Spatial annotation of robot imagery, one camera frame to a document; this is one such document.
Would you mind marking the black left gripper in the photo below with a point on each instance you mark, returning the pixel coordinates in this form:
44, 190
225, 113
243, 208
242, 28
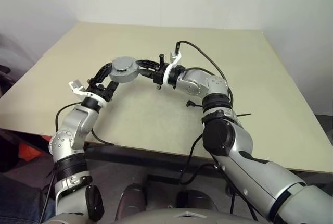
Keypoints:
102, 91

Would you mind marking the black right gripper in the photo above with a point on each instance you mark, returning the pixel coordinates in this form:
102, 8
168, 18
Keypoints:
159, 76

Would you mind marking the grey motor stator housing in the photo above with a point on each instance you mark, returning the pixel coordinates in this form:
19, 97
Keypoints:
123, 76

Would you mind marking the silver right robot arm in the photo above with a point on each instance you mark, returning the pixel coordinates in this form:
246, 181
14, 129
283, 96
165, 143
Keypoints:
197, 83

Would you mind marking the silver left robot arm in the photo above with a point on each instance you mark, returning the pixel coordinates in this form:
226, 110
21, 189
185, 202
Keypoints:
75, 119

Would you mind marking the red orange bag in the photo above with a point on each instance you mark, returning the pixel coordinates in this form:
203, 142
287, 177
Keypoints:
33, 151

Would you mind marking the black zip tie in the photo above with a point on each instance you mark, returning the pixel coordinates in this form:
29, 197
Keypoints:
244, 114

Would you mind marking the dark rounded shape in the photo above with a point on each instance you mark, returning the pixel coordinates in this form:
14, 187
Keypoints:
197, 200
131, 200

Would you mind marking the grey robot torso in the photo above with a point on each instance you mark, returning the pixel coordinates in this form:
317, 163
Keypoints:
156, 217

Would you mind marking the blue denim fabric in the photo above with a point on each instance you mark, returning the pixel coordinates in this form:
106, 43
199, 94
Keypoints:
20, 203

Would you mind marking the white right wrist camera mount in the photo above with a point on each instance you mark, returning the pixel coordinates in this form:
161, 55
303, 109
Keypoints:
166, 74

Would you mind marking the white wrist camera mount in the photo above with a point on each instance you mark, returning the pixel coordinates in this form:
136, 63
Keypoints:
74, 86
166, 74

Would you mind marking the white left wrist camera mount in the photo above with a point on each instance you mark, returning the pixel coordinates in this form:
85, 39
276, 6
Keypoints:
74, 86

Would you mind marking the black table frame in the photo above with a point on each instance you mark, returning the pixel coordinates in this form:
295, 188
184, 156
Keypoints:
156, 160

